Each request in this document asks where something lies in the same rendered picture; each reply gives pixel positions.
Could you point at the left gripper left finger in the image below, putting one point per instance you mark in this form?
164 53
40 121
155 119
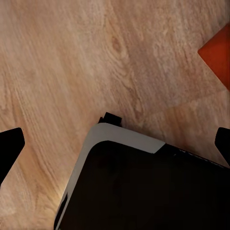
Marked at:
11 144

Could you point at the storage box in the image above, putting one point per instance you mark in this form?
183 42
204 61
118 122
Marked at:
216 53

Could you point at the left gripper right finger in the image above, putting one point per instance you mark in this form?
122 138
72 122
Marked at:
222 142

